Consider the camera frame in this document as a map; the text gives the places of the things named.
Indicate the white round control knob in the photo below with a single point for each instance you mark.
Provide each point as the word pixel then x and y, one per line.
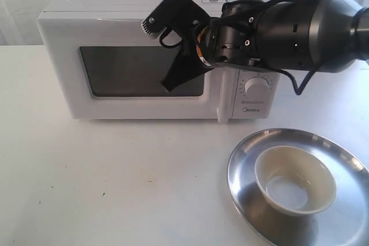
pixel 257 88

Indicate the cream ceramic bowl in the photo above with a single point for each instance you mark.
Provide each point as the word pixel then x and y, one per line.
pixel 293 181

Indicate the round silver metal plate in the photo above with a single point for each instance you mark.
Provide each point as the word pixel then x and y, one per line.
pixel 345 222

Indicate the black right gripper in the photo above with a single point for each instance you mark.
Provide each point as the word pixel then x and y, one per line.
pixel 187 20

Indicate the white microwave oven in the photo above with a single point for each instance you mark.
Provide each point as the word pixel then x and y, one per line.
pixel 244 107

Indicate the white microwave door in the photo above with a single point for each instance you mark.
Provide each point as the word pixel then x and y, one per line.
pixel 108 68

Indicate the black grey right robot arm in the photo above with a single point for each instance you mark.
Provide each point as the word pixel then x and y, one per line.
pixel 263 36

